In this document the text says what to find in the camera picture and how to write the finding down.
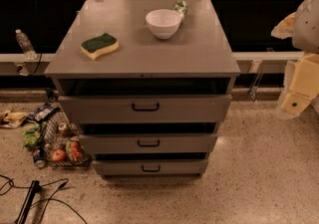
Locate green crumpled can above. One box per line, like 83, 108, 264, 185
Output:
172, 0, 188, 18

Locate grey drawer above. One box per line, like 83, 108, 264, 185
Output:
92, 159, 208, 176
59, 96, 231, 123
80, 134, 217, 154

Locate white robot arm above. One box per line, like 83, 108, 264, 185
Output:
271, 0, 319, 119

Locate red apple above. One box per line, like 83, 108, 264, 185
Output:
51, 149, 67, 162

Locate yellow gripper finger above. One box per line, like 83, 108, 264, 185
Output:
271, 12, 295, 39
275, 54, 319, 119

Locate top grey drawer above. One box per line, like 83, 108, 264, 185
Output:
59, 96, 231, 123

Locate green and yellow sponge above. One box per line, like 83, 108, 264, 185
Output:
80, 33, 120, 60

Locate white ceramic bowl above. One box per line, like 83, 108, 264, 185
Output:
146, 9, 182, 40

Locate red snack packet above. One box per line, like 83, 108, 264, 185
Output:
66, 141, 83, 162

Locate yellow crumpled bag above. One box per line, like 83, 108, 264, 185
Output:
0, 111, 27, 128

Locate green chip bag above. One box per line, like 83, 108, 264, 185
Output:
22, 122, 46, 150

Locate bottom grey drawer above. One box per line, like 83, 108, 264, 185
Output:
92, 159, 208, 176

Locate black floor cable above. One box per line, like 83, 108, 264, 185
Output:
0, 173, 88, 224

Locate small tin can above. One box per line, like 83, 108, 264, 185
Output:
58, 123, 70, 136

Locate clear plastic water bottle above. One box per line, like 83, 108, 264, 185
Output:
15, 29, 37, 60

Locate grey drawer cabinet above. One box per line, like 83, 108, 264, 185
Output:
44, 0, 241, 179

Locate wire mesh basket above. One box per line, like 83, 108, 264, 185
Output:
43, 111, 91, 168

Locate middle grey drawer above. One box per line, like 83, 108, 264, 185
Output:
80, 134, 217, 154

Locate blue and white snack bag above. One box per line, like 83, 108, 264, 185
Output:
27, 103, 60, 122

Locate blue soda can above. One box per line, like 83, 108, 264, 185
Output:
32, 146, 46, 168

